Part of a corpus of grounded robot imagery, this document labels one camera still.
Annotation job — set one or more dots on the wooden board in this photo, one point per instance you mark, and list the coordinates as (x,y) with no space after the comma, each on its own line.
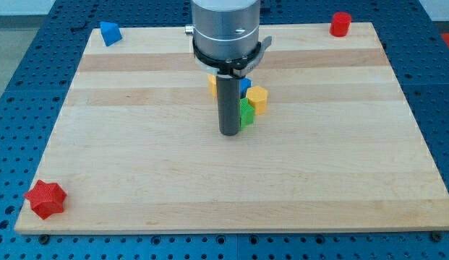
(136,145)

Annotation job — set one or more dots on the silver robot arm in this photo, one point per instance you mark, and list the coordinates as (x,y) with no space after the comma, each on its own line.
(225,29)

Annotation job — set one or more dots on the green star block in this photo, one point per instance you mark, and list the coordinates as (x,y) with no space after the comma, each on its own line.
(247,113)

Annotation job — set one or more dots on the red cylinder block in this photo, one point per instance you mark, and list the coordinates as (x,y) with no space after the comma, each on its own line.
(340,24)

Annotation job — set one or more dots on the yellow block behind rod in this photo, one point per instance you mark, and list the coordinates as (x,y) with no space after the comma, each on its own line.
(212,85)

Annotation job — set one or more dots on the red star block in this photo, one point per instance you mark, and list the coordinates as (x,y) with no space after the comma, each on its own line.
(46,199)

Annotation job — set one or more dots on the dark grey pointer rod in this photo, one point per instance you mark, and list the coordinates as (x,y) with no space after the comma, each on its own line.
(228,97)

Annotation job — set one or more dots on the yellow hexagon block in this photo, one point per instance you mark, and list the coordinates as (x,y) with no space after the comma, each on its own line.
(258,99)

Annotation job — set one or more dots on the blue cube block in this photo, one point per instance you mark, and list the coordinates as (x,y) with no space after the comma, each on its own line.
(245,84)

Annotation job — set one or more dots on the blue triangle block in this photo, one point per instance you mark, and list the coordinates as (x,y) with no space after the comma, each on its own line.
(110,32)

